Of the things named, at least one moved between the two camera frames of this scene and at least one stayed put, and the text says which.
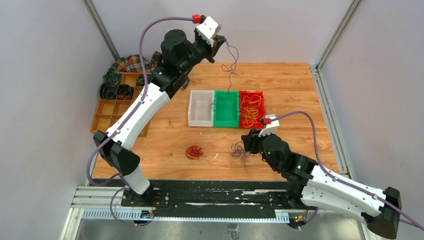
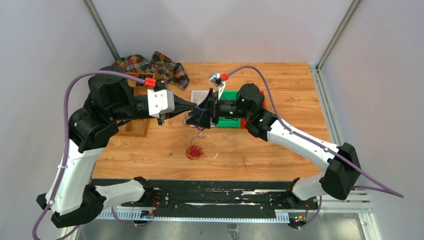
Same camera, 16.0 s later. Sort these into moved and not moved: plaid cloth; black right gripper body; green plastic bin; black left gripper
Moved: black left gripper; black right gripper body
Not moved: green plastic bin; plaid cloth
